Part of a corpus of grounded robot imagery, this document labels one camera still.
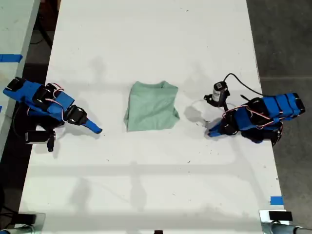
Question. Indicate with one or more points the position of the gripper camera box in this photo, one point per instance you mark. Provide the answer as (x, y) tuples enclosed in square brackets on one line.
[(36, 137), (219, 90)]

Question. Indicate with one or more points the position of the black box on clear plate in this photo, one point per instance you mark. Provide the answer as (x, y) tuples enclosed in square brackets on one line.
[(28, 218)]

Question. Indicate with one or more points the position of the long blue tape strip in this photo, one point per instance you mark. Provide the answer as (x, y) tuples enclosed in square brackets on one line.
[(11, 58)]

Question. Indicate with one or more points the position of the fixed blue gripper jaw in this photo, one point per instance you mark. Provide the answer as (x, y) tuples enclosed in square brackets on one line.
[(93, 124), (217, 126)]

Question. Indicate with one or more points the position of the camera black stalk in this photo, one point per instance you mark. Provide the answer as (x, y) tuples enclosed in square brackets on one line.
[(223, 102), (51, 142)]

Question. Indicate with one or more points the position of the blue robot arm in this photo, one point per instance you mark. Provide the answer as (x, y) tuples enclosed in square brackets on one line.
[(41, 100), (268, 109)]

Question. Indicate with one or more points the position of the pale green T-shirt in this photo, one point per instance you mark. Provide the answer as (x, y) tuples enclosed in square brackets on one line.
[(151, 107)]

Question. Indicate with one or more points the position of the small blue tape square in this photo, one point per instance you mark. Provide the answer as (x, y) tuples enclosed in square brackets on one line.
[(276, 200)]

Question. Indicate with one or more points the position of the grey metal tube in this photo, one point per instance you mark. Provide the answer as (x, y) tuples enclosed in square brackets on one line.
[(285, 229), (17, 230)]

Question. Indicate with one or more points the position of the small black block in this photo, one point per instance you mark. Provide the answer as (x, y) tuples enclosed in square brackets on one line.
[(158, 231)]

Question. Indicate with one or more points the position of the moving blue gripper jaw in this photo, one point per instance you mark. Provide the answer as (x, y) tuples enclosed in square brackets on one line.
[(217, 134), (92, 129)]

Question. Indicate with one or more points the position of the black box on white plate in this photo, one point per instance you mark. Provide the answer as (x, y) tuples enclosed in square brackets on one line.
[(280, 215)]

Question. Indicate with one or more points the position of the white side table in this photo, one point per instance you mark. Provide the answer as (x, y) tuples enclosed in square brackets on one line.
[(14, 29)]

